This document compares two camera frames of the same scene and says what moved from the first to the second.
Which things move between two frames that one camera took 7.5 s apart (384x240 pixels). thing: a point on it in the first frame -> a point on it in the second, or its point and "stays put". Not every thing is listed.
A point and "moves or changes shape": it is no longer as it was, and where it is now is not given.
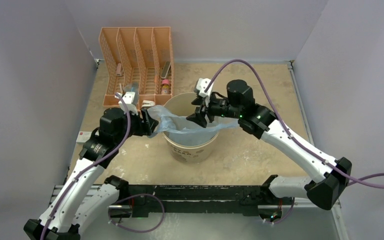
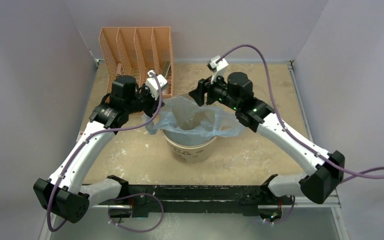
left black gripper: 145,123 -> 154,104
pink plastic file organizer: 142,55 stays put
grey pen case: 165,69 stays put
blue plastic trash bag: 182,131 moves or changes shape
